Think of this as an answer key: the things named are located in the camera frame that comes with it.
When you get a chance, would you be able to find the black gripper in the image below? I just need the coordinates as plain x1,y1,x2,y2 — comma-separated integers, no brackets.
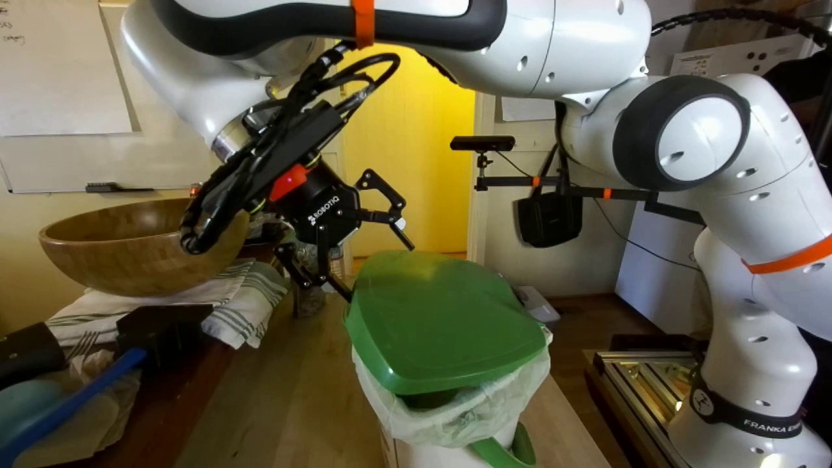
273,163,416,304

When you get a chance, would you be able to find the white plastic bin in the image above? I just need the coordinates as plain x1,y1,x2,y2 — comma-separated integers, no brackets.
378,412,540,468

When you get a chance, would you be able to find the yellow door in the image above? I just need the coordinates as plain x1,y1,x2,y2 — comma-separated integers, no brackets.
332,42,478,263

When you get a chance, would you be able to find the striped dish towel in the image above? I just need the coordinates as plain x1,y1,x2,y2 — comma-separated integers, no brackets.
200,257,298,351

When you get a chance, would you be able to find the black hanging pouch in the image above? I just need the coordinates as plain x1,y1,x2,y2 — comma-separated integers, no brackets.
512,189,585,248

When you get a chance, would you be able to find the black rectangular box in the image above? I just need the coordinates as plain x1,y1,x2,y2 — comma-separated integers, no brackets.
113,304,215,368

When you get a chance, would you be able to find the large wooden bowl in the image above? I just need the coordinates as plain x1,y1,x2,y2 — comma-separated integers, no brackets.
36,195,255,299

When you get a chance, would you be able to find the black whiteboard marker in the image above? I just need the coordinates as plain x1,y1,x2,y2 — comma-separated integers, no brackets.
82,179,155,195

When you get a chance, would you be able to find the white side panel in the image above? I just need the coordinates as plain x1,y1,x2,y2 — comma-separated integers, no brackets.
611,202,722,343

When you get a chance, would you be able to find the white whiteboard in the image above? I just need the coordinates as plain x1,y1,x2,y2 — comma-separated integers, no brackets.
0,0,139,137

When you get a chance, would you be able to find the black flat case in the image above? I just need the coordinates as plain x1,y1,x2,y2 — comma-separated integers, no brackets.
0,319,70,389

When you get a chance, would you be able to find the black cable bundle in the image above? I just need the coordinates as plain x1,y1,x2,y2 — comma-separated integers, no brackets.
178,36,406,257

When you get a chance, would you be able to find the black stereo camera bar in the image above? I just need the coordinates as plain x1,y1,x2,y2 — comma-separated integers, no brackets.
447,131,517,156

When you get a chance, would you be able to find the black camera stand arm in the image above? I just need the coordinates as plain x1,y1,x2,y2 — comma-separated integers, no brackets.
472,147,706,229

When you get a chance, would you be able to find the green bin carry handle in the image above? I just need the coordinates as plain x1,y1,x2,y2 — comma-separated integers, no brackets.
465,421,540,468

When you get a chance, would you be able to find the blue plastic handle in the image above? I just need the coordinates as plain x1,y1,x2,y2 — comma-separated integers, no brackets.
0,345,150,465

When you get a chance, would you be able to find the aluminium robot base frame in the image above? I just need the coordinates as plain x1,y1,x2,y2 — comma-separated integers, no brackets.
585,345,725,468

